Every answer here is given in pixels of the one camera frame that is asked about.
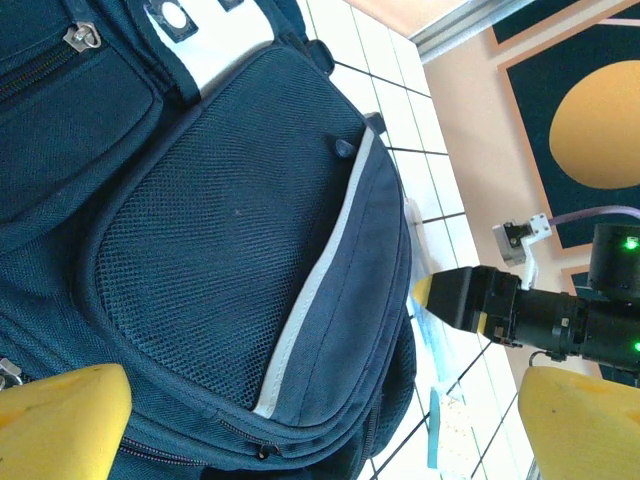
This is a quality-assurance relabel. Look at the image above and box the navy blue backpack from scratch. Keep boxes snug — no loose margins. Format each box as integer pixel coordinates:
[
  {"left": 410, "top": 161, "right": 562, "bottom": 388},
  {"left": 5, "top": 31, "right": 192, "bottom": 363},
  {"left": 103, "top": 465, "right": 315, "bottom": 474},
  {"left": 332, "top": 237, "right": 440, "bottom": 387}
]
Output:
[{"left": 0, "top": 0, "right": 419, "bottom": 480}]

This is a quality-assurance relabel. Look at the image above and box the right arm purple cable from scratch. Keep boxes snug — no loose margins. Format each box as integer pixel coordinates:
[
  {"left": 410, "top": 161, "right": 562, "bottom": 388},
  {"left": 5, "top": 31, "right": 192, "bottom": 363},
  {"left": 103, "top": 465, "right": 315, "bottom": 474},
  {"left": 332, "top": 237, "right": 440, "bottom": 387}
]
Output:
[{"left": 547, "top": 205, "right": 640, "bottom": 226}]

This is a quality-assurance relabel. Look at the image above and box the clear plastic pouch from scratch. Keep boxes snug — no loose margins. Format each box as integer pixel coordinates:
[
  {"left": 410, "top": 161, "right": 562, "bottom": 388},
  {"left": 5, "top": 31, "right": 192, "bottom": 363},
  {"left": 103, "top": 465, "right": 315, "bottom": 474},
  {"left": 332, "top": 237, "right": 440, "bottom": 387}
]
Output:
[{"left": 403, "top": 197, "right": 469, "bottom": 401}]

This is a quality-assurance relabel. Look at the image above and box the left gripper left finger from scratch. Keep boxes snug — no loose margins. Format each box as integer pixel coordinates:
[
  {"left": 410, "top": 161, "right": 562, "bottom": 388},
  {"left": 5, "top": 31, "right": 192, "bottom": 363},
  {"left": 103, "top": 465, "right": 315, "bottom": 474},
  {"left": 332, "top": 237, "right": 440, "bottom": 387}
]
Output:
[{"left": 0, "top": 363, "right": 134, "bottom": 480}]

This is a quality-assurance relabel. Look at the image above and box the aluminium corner post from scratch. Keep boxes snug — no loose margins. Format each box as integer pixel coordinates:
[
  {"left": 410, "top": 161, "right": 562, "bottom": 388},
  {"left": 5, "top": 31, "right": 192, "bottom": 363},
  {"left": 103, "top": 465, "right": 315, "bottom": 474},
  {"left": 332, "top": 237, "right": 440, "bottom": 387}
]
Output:
[{"left": 408, "top": 0, "right": 534, "bottom": 59}]

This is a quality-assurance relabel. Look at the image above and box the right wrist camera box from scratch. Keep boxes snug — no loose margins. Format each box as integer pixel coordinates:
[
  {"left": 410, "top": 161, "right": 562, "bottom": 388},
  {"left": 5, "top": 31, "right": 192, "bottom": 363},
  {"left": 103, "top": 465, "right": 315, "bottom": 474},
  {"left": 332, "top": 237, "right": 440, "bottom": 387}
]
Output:
[{"left": 492, "top": 213, "right": 553, "bottom": 292}]

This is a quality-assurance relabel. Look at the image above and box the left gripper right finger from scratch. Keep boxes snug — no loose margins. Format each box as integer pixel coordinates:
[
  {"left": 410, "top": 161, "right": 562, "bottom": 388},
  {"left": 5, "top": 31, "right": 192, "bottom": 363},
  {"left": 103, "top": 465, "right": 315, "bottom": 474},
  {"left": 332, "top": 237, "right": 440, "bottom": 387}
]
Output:
[{"left": 518, "top": 366, "right": 640, "bottom": 480}]

